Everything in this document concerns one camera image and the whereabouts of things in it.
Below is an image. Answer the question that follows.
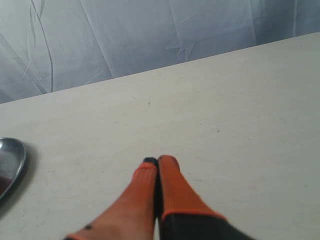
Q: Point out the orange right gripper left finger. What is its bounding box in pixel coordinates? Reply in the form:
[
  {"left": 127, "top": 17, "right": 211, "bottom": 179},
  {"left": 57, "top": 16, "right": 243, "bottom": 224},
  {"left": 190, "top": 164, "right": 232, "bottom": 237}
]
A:
[{"left": 65, "top": 157, "right": 158, "bottom": 240}]

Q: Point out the round metal plate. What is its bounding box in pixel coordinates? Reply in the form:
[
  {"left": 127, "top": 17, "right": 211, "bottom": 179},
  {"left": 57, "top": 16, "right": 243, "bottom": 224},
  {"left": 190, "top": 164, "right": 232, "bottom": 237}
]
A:
[{"left": 0, "top": 137, "right": 27, "bottom": 200}]

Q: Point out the white cloth backdrop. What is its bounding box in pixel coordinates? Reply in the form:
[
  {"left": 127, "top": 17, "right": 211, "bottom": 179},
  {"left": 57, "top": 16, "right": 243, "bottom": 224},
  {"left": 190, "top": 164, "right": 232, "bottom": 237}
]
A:
[{"left": 0, "top": 0, "right": 320, "bottom": 103}]

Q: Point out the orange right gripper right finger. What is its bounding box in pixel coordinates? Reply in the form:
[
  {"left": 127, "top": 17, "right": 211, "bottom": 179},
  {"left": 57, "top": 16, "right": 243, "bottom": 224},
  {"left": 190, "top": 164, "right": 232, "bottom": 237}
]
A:
[{"left": 158, "top": 155, "right": 248, "bottom": 240}]

